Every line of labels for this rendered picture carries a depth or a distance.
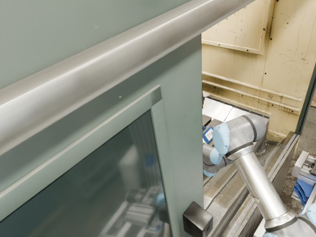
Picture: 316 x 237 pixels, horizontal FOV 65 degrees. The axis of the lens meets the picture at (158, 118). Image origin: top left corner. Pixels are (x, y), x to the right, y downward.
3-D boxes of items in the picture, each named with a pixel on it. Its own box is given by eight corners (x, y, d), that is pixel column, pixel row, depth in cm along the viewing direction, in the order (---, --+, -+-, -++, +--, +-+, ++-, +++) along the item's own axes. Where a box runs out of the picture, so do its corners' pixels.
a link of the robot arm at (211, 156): (215, 169, 126) (216, 158, 121) (197, 159, 132) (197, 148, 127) (223, 159, 130) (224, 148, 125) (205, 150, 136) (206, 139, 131)
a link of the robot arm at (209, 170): (224, 172, 137) (226, 159, 130) (207, 179, 135) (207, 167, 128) (216, 161, 143) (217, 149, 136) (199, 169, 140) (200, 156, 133)
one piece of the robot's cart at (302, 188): (310, 195, 140) (314, 186, 135) (305, 207, 136) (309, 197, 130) (294, 187, 146) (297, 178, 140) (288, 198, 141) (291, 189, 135)
